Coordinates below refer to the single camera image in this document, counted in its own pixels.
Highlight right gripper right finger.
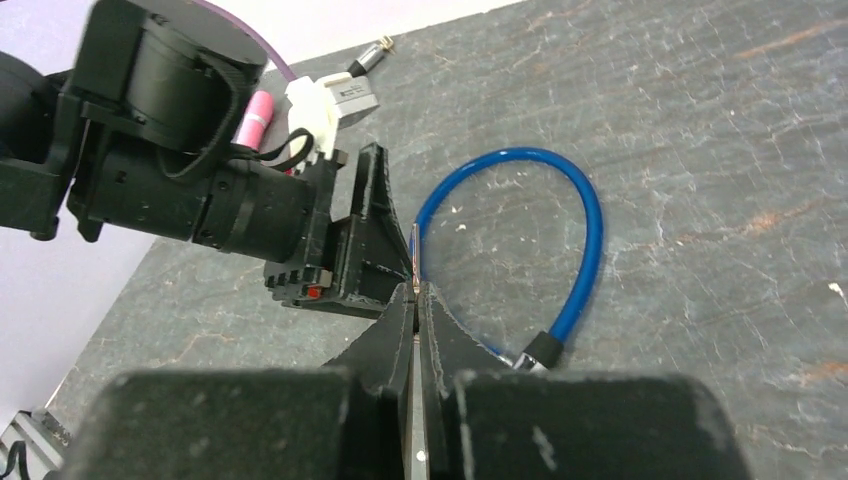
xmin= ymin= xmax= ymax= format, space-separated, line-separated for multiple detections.
xmin=418 ymin=283 xmax=752 ymax=479

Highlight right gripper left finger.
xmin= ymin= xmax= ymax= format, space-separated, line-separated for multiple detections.
xmin=59 ymin=284 xmax=415 ymax=479

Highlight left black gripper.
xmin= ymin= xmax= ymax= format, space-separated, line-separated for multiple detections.
xmin=263 ymin=143 xmax=412 ymax=319

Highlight blue cable lock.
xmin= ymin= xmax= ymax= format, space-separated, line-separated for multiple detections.
xmin=409 ymin=146 xmax=605 ymax=372

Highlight red cable lock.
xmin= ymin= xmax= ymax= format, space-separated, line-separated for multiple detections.
xmin=347 ymin=36 xmax=394 ymax=78

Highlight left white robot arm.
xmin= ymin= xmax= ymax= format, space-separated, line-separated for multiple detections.
xmin=1 ymin=1 xmax=413 ymax=318

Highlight pink cylindrical tube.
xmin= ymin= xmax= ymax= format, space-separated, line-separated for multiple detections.
xmin=234 ymin=90 xmax=274 ymax=150

